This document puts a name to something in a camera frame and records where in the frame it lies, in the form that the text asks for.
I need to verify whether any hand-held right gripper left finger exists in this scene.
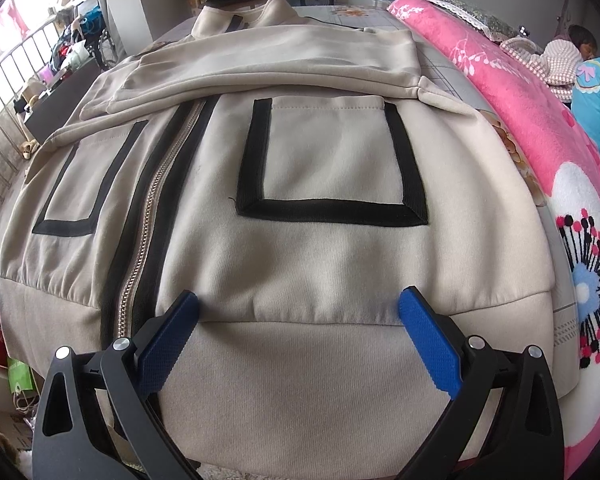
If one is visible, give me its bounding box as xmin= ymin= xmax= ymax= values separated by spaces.
xmin=32 ymin=291 xmax=201 ymax=480

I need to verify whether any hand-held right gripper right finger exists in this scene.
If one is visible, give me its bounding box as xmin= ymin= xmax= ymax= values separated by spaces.
xmin=399 ymin=286 xmax=566 ymax=480

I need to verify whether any cream zip jacket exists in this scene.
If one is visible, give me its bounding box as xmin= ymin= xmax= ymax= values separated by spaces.
xmin=0 ymin=0 xmax=553 ymax=480

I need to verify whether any pile of clothes and bags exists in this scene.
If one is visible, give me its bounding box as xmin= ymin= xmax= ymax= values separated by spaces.
xmin=45 ymin=5 xmax=106 ymax=76

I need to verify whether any paper bag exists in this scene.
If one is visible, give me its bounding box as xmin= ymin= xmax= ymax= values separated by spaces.
xmin=7 ymin=357 xmax=33 ymax=393

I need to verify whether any pink floral blanket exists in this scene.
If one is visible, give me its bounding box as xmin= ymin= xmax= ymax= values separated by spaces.
xmin=387 ymin=0 xmax=600 ymax=480

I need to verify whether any dark grey cabinet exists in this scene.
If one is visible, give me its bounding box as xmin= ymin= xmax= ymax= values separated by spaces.
xmin=24 ymin=80 xmax=98 ymax=143

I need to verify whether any floral grid bed sheet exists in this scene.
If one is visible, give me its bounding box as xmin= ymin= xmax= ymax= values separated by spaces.
xmin=280 ymin=4 xmax=583 ymax=396

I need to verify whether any wheelchair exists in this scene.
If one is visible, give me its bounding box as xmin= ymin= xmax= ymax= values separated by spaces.
xmin=96 ymin=27 xmax=126 ymax=68

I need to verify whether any pink checkered cloth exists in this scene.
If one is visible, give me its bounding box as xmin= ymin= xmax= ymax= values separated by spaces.
xmin=500 ymin=37 xmax=583 ymax=103

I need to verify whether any metal window railing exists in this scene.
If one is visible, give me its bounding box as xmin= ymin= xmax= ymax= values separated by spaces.
xmin=0 ymin=15 xmax=81 ymax=161

